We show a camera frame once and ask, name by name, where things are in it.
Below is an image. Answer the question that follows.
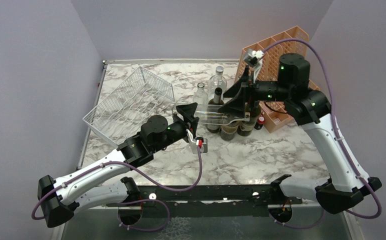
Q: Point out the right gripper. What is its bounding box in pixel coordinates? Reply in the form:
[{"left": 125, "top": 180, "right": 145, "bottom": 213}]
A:
[{"left": 219, "top": 64, "right": 293, "bottom": 117}]

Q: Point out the green wine bottle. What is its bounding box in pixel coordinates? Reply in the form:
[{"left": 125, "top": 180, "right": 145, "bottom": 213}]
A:
[
  {"left": 219, "top": 121, "right": 240, "bottom": 141},
  {"left": 237, "top": 103, "right": 262, "bottom": 137},
  {"left": 206, "top": 87, "right": 224, "bottom": 133}
]

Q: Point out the small clear glass bottle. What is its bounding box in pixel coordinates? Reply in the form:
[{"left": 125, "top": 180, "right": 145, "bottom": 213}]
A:
[{"left": 192, "top": 82, "right": 208, "bottom": 105}]

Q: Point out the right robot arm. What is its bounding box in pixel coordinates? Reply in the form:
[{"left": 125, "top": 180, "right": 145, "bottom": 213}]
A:
[{"left": 218, "top": 53, "right": 382, "bottom": 214}]

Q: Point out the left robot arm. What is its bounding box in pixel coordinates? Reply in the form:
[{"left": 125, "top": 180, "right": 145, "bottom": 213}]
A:
[{"left": 31, "top": 102, "right": 205, "bottom": 228}]

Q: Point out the clear round liquor bottle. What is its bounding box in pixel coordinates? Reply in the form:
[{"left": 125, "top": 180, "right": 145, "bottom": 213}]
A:
[{"left": 207, "top": 65, "right": 227, "bottom": 100}]

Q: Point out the small red capped bottle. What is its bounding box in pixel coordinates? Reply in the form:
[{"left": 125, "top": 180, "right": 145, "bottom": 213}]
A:
[{"left": 254, "top": 115, "right": 265, "bottom": 130}]

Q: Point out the peach plastic file organizer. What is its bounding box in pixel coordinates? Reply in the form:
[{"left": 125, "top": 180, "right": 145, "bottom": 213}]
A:
[{"left": 234, "top": 26, "right": 310, "bottom": 133}]

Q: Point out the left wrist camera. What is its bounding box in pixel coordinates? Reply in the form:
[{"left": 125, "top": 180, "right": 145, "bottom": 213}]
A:
[{"left": 186, "top": 129, "right": 208, "bottom": 155}]

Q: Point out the white wire wine rack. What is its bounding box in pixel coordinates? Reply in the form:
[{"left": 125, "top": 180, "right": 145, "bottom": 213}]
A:
[{"left": 83, "top": 66, "right": 175, "bottom": 148}]

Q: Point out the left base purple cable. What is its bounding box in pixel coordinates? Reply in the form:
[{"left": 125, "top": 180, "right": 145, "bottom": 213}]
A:
[{"left": 117, "top": 198, "right": 171, "bottom": 233}]

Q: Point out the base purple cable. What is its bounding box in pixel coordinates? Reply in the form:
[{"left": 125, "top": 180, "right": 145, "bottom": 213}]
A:
[
  {"left": 268, "top": 205, "right": 326, "bottom": 231},
  {"left": 117, "top": 198, "right": 171, "bottom": 233}
]

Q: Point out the black mounting rail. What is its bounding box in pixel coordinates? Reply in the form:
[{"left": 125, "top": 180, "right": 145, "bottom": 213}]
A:
[{"left": 106, "top": 184, "right": 303, "bottom": 218}]

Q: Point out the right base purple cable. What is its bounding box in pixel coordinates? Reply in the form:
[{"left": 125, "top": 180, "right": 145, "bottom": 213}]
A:
[{"left": 268, "top": 205, "right": 326, "bottom": 231}]

